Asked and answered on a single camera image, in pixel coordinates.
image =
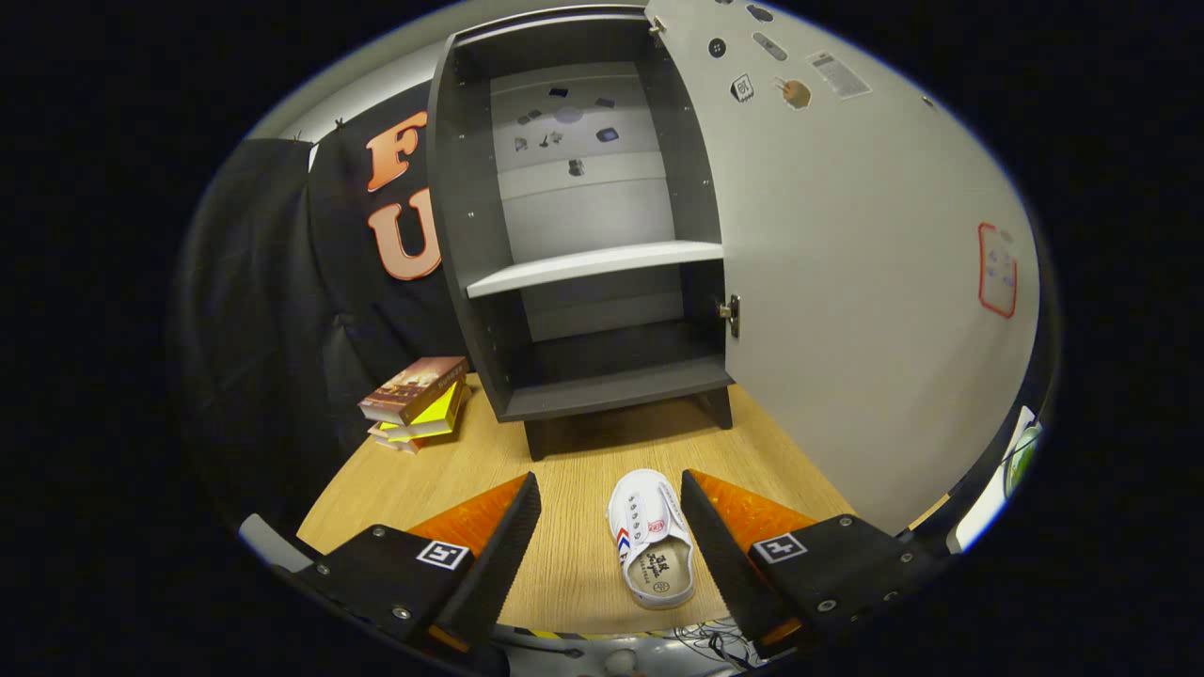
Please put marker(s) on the white canvas shoe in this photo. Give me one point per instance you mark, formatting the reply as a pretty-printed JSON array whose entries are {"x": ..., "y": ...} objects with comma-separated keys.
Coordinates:
[{"x": 649, "y": 545}]

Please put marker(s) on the pale cover book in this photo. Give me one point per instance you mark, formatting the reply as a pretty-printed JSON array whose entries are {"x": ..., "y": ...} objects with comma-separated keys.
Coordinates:
[{"x": 400, "y": 442}]

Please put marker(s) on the grey flat object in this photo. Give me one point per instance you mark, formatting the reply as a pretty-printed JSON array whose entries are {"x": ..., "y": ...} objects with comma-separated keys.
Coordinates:
[{"x": 273, "y": 545}]

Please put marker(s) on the white flat object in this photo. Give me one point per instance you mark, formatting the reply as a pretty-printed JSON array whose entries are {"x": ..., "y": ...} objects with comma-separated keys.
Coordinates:
[{"x": 983, "y": 508}]

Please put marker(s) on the brown cover book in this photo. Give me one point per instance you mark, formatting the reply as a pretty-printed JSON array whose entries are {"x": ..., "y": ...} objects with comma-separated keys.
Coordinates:
[{"x": 412, "y": 387}]

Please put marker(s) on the black backdrop cloth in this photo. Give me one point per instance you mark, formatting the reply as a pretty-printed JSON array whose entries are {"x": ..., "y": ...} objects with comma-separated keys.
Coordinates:
[{"x": 273, "y": 329}]

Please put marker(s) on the white cabinet shelf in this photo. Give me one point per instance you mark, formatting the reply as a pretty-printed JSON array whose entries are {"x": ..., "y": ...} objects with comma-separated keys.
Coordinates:
[{"x": 593, "y": 265}]

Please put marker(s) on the metal door hinge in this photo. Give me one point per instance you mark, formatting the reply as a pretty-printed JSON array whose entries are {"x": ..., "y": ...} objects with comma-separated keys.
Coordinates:
[{"x": 731, "y": 315}]

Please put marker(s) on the yellow cover book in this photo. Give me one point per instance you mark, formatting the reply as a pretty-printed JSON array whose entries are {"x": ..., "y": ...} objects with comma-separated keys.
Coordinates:
[{"x": 435, "y": 414}]

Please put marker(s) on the beige shoe cabinet door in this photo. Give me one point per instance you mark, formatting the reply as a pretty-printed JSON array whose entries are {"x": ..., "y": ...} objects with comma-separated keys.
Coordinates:
[{"x": 847, "y": 282}]

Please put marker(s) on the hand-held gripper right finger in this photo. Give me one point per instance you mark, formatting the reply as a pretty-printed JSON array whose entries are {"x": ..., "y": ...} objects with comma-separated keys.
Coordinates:
[{"x": 724, "y": 564}]

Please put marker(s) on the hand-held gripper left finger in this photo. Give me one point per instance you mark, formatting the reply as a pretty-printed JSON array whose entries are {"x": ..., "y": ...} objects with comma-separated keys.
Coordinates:
[{"x": 499, "y": 564}]

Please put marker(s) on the dark grey shoe cabinet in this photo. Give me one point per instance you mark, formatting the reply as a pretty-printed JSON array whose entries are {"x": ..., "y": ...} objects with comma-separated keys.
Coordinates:
[{"x": 461, "y": 188}]

